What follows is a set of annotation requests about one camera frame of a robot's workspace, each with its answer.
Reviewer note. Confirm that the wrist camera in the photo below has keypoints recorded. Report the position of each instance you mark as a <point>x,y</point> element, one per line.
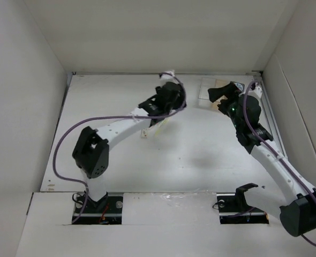
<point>167,76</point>
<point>256,91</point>

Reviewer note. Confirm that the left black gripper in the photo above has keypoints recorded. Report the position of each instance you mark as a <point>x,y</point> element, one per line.
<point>179,101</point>

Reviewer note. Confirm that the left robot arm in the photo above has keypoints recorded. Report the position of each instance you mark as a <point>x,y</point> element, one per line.
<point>92,149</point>

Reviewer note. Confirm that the clear small staples box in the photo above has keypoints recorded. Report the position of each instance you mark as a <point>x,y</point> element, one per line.
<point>144,134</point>

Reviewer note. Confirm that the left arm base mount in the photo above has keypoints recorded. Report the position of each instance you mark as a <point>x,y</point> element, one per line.
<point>108,211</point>

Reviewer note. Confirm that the wooden tray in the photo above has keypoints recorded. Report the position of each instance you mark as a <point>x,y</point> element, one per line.
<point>219,84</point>

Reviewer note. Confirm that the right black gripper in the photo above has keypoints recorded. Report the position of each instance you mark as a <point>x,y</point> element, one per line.
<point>230,90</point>

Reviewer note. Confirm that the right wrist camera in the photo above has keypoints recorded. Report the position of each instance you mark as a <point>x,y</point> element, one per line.
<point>256,91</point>

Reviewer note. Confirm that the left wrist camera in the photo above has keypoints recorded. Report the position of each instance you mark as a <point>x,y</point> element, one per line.
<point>167,76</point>

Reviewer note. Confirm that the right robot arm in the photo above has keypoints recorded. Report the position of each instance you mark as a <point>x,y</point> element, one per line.
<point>296,209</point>

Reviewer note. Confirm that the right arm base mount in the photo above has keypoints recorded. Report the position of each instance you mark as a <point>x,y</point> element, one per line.
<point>233,208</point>

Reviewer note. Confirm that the blue cleaning gel jar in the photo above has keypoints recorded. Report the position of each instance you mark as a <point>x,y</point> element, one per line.
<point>240,86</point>

